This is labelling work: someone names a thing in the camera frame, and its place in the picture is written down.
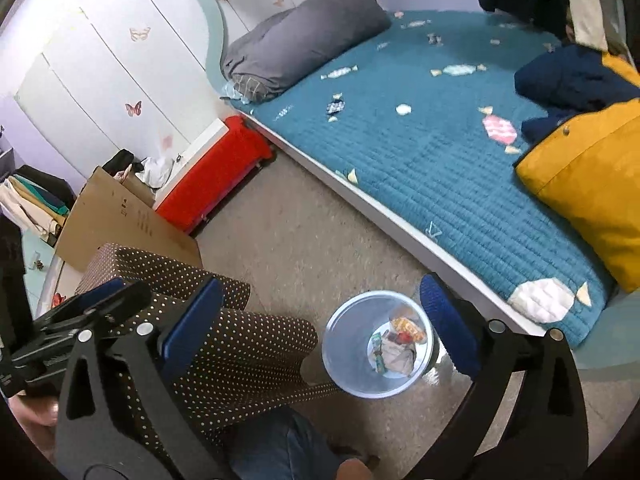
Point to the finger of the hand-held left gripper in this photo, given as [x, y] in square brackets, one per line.
[97, 294]
[122, 305]

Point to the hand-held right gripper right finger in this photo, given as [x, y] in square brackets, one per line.
[450, 330]

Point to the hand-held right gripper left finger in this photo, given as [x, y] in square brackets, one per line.
[192, 325]

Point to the white plastic waste bin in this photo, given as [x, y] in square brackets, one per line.
[345, 360]

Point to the person's left hand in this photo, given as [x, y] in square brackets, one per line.
[35, 417]

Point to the red fabric item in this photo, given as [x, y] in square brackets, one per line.
[58, 299]

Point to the orange snack wrapper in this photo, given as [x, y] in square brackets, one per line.
[407, 329]

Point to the brown polka dot cloth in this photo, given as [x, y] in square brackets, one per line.
[240, 355]

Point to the white crumpled paper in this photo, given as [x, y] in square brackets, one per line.
[400, 357]

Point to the cardboard box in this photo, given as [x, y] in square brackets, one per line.
[120, 225]

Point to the green white wrapper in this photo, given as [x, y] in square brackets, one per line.
[378, 352]

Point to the stack of folded clothes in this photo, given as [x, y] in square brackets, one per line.
[35, 202]

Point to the black cloth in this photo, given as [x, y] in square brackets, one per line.
[117, 160]

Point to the white crumpled cloth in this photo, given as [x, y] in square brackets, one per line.
[155, 170]

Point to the person's leg in jeans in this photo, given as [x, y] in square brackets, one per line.
[280, 445]

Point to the red storage box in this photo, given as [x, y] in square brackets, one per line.
[215, 175]

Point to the white flat board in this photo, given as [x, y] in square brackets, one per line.
[200, 155]

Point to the teal candy print blanket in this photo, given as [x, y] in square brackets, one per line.
[425, 160]

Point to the pink butterfly sticker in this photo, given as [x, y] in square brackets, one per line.
[133, 108]

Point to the yellow cushion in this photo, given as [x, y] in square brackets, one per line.
[590, 170]

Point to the white wardrobe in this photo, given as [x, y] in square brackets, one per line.
[100, 75]

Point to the light blue crumpled cloth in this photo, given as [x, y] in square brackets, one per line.
[231, 92]

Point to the pale butterfly sticker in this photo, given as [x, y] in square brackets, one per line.
[140, 34]

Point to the grey pillow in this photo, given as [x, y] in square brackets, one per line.
[305, 35]

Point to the white bed frame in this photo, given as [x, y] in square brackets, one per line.
[400, 230]

